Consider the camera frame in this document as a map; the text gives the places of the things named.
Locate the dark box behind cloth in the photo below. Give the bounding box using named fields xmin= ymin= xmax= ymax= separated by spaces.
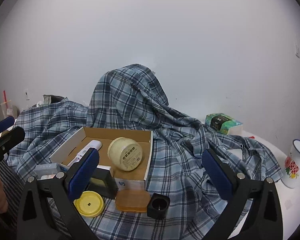
xmin=43 ymin=95 xmax=64 ymax=105

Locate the blue plaid shirt cloth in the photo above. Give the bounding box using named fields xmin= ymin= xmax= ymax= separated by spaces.
xmin=7 ymin=64 xmax=282 ymax=239

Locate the yellow round lid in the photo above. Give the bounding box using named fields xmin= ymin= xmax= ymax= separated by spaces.
xmin=74 ymin=191 xmax=104 ymax=218

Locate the black square compact case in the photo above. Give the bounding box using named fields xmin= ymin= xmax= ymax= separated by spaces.
xmin=86 ymin=167 xmax=118 ymax=199

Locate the white floral enamel mug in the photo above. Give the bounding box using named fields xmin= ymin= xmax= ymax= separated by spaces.
xmin=282 ymin=139 xmax=300 ymax=189

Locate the cream round jar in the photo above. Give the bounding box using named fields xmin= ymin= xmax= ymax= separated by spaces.
xmin=107 ymin=137 xmax=143 ymax=171

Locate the open cardboard box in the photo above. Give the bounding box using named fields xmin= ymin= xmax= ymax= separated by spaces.
xmin=50 ymin=127 xmax=153 ymax=190

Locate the white remote control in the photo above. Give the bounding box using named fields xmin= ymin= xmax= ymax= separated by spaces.
xmin=68 ymin=140 xmax=102 ymax=167

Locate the drink cup with red straw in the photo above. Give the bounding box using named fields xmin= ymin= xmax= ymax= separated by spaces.
xmin=0 ymin=90 xmax=13 ymax=118

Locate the green tissue pack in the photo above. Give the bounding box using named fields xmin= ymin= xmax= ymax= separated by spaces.
xmin=205 ymin=113 xmax=243 ymax=135

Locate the small black square cap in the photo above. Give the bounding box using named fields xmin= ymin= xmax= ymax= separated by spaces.
xmin=147 ymin=193 xmax=170 ymax=220

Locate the amber translucent soap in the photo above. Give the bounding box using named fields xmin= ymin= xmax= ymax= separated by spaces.
xmin=115 ymin=190 xmax=151 ymax=213

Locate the grey-blue small carton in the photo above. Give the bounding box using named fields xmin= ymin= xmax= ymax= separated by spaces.
xmin=34 ymin=163 xmax=67 ymax=180

